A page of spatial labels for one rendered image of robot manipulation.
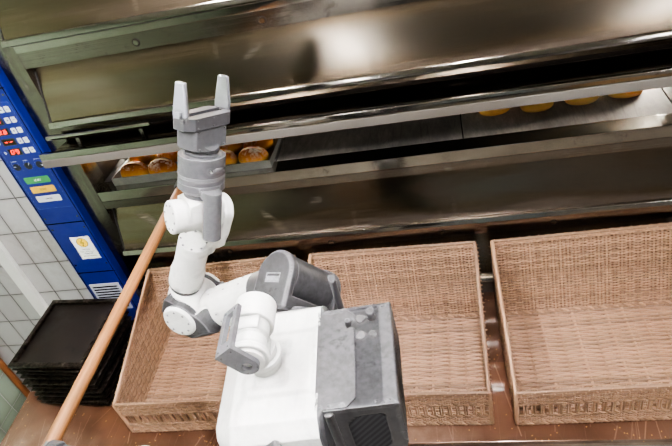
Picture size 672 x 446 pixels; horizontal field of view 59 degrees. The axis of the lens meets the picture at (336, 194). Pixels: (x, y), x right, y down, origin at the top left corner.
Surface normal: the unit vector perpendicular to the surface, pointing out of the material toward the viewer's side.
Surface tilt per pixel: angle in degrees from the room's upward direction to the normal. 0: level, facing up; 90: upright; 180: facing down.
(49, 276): 90
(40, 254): 90
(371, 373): 0
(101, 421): 0
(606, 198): 70
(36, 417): 0
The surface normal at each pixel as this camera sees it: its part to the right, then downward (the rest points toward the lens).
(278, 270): -0.63, -0.39
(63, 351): -0.21, -0.78
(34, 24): -0.17, 0.31
